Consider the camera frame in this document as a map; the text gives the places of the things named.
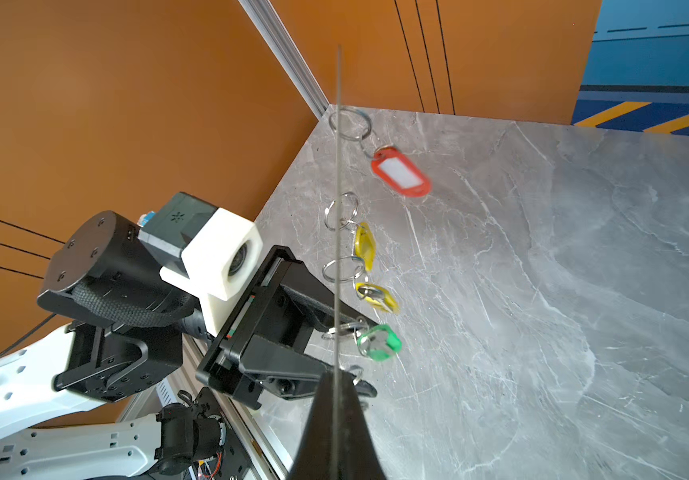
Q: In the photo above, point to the left aluminium corner post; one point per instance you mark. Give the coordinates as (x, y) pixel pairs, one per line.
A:
(270, 26)

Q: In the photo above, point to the red key tag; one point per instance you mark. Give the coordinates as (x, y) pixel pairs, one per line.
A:
(400, 173)

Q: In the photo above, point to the yellow key tag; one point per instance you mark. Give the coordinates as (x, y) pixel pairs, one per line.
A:
(365, 245)
(377, 296)

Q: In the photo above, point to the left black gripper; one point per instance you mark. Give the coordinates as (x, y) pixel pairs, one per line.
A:
(261, 346)

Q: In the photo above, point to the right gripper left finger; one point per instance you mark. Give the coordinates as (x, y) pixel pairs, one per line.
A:
(317, 456)

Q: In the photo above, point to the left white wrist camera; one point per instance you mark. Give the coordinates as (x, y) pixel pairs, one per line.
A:
(205, 251)

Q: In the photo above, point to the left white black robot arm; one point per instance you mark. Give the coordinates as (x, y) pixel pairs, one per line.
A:
(131, 294)

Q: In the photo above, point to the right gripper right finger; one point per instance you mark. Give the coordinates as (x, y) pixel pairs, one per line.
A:
(357, 457)

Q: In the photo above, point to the green key tag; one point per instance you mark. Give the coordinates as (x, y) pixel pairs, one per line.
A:
(379, 343)

